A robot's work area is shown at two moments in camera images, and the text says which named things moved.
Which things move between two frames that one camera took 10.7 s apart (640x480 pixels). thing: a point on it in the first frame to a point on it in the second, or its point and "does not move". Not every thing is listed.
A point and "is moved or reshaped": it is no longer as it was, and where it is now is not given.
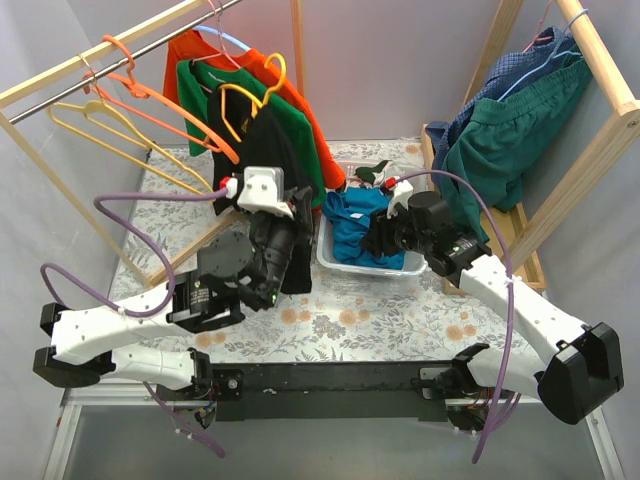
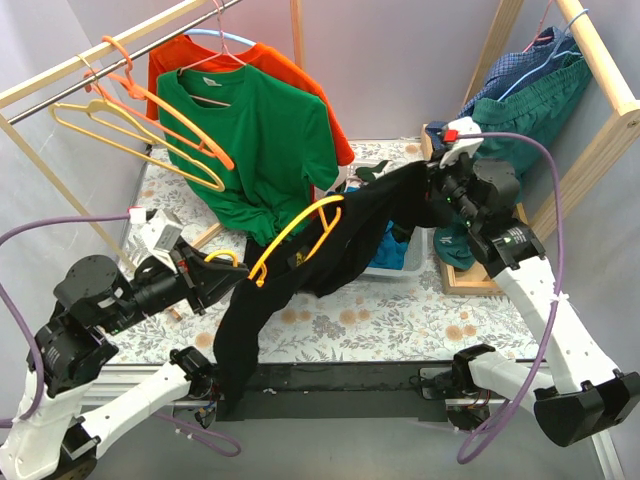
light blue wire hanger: [553, 55] does not move
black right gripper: [382, 232] to [441, 181]
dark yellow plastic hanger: [255, 102] to [306, 256]
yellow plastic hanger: [96, 103] is moved or reshaped
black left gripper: [292, 220] to [190, 278]
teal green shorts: [486, 164] does not move
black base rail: [378, 391] does not move
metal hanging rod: [17, 118] does not move
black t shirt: [249, 137] to [329, 251]
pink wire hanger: [536, 37] does not move
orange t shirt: [189, 46] to [181, 52]
